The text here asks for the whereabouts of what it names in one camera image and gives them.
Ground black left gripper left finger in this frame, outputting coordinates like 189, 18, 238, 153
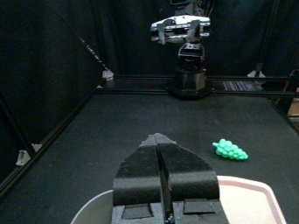
111, 132, 166, 224

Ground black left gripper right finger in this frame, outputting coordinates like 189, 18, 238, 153
155, 132, 231, 224

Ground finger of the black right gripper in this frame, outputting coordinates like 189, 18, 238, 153
186, 19, 202, 44
157, 19, 170, 46

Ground black backdrop cloth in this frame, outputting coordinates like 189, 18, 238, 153
98, 0, 299, 77
0, 0, 103, 182

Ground green toy grape bunch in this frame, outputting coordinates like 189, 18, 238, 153
211, 138, 250, 161

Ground grey speckled cup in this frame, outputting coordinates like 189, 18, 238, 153
70, 188, 117, 224

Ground pink plastic tray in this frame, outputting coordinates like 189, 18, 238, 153
215, 174, 290, 224

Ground striped vent grille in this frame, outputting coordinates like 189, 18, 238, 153
221, 80, 259, 92

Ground brown wooden box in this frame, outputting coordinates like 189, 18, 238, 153
286, 97, 299, 117

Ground black outer frame rail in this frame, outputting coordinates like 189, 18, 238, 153
113, 74, 299, 83

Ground black corner frame post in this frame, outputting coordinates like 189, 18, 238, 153
255, 0, 283, 74

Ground grey corner bracket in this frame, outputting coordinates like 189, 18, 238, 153
247, 69, 267, 79
102, 68, 117, 81

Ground black table end rail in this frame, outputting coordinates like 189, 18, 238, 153
95, 87, 299, 99

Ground long black table rail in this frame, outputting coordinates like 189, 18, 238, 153
0, 87, 103, 202

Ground red cable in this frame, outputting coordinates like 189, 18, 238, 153
275, 68, 299, 106

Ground thin vertical frame post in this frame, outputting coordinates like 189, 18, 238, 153
0, 93, 34, 154

